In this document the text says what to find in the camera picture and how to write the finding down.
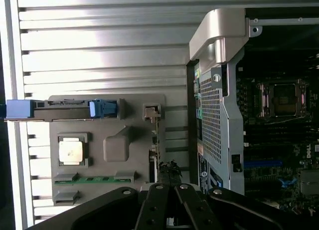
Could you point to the hard disk in blue caddy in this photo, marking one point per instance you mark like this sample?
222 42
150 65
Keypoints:
62 112

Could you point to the black open PC case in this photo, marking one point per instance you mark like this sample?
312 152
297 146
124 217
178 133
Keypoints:
214 120

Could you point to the green motherboard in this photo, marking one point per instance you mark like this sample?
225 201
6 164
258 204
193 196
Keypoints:
274 150

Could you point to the metal CPU socket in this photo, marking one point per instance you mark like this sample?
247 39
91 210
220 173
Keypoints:
282 100

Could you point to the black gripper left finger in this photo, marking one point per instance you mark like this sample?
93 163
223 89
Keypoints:
152 210

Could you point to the silver chipset heatsink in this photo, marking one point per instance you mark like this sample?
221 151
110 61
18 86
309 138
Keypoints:
310 182

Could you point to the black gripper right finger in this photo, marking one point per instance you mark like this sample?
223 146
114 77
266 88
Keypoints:
197 210

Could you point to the silver CPU chip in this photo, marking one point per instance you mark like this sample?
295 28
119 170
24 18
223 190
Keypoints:
71 151

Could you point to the green loose RAM stick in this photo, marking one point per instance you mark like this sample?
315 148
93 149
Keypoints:
99 179

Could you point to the grey plastic parts rack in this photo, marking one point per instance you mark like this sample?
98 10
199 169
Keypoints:
99 145

